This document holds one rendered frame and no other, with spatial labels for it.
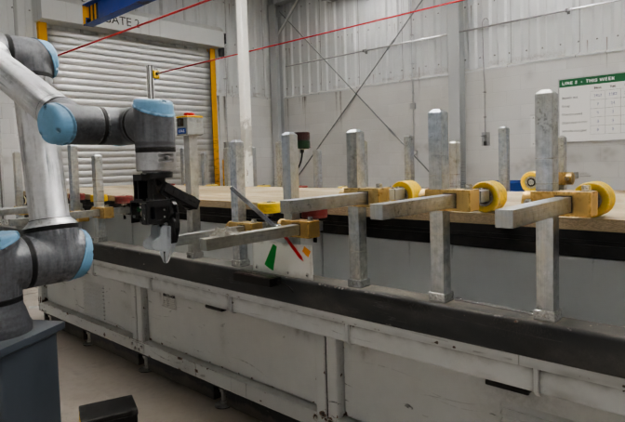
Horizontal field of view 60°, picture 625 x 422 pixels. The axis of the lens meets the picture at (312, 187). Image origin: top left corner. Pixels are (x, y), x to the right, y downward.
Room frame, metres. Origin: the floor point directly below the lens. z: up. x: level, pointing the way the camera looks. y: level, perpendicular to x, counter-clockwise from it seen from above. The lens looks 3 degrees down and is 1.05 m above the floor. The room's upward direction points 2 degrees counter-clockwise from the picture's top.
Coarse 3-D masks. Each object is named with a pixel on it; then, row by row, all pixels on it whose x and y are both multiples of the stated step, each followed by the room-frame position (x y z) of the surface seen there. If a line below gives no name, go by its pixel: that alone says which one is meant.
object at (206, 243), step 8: (296, 224) 1.57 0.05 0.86; (320, 224) 1.63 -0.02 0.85; (240, 232) 1.42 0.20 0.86; (248, 232) 1.42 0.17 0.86; (256, 232) 1.44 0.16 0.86; (264, 232) 1.46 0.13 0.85; (272, 232) 1.48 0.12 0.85; (280, 232) 1.51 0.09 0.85; (288, 232) 1.53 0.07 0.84; (296, 232) 1.55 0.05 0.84; (200, 240) 1.34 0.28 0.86; (208, 240) 1.32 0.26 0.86; (216, 240) 1.34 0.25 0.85; (224, 240) 1.36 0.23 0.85; (232, 240) 1.38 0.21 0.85; (240, 240) 1.40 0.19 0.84; (248, 240) 1.42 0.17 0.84; (256, 240) 1.44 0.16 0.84; (264, 240) 1.46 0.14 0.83; (200, 248) 1.34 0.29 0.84; (208, 248) 1.32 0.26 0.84; (216, 248) 1.34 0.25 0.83
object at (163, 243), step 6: (162, 228) 1.22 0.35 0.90; (168, 228) 1.23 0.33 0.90; (162, 234) 1.22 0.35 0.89; (168, 234) 1.23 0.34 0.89; (156, 240) 1.21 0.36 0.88; (162, 240) 1.22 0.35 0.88; (168, 240) 1.23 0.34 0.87; (156, 246) 1.21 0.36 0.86; (162, 246) 1.22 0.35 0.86; (168, 246) 1.23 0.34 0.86; (174, 246) 1.24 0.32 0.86; (168, 252) 1.23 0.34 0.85; (168, 258) 1.24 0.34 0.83
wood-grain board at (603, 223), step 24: (24, 192) 3.46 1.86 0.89; (120, 192) 2.90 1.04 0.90; (216, 192) 2.63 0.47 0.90; (264, 192) 2.51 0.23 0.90; (312, 192) 2.40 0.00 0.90; (336, 192) 2.35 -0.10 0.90; (408, 216) 1.51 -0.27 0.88; (456, 216) 1.41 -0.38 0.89; (480, 216) 1.36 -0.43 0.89; (600, 216) 1.22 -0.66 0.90; (624, 216) 1.21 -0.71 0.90
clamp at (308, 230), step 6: (282, 222) 1.61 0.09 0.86; (288, 222) 1.59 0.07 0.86; (294, 222) 1.58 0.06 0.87; (300, 222) 1.56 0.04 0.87; (306, 222) 1.54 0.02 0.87; (312, 222) 1.56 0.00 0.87; (318, 222) 1.57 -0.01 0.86; (300, 228) 1.56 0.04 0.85; (306, 228) 1.55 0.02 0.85; (312, 228) 1.56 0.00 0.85; (318, 228) 1.57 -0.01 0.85; (300, 234) 1.56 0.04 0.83; (306, 234) 1.55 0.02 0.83; (312, 234) 1.55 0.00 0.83; (318, 234) 1.57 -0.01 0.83
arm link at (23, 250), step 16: (0, 240) 1.41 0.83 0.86; (16, 240) 1.45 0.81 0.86; (0, 256) 1.40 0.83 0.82; (16, 256) 1.44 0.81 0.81; (32, 256) 1.47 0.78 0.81; (0, 272) 1.40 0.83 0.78; (16, 272) 1.43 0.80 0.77; (32, 272) 1.46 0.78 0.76; (0, 288) 1.40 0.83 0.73; (16, 288) 1.44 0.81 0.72
